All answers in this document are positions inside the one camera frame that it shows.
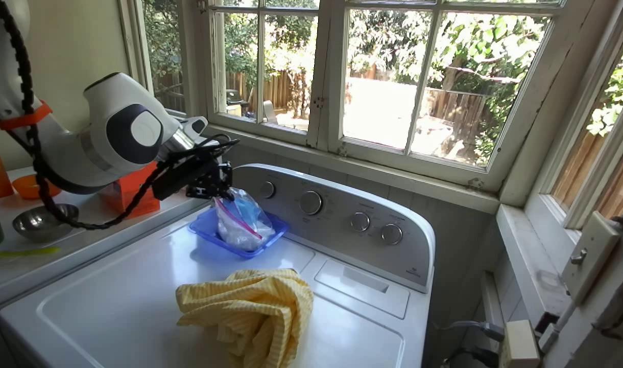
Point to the white washing machine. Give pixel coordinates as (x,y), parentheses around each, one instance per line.
(118,307)

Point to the white dryer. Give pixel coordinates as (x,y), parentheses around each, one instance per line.
(86,236)

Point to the metal bowl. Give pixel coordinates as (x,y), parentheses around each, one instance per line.
(36,226)

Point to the narrow white window frame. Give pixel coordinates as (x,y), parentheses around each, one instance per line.
(574,115)

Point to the yellow waffle towel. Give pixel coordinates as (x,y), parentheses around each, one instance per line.
(255,307)

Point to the blue plastic tray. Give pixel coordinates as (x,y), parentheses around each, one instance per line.
(204,236)

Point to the clear zip bag with powder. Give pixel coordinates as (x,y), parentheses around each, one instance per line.
(240,231)

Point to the large silver washer knob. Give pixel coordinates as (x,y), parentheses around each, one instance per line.
(312,204)

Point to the silver knob beside washer logo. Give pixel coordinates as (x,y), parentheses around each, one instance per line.
(266,189)

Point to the wide white window frame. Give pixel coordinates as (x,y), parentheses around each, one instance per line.
(328,68)

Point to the white wall plate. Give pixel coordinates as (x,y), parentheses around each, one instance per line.
(592,253)

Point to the beige box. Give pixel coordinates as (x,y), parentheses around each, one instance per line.
(518,349)

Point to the yellow-green utensil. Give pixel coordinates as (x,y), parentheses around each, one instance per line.
(26,253)

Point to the small silver washer knob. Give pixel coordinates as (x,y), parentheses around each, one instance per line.
(391,233)
(357,222)

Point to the orange plastic bowl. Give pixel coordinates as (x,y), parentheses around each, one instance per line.
(26,189)

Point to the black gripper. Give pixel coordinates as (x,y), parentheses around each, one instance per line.
(204,177)

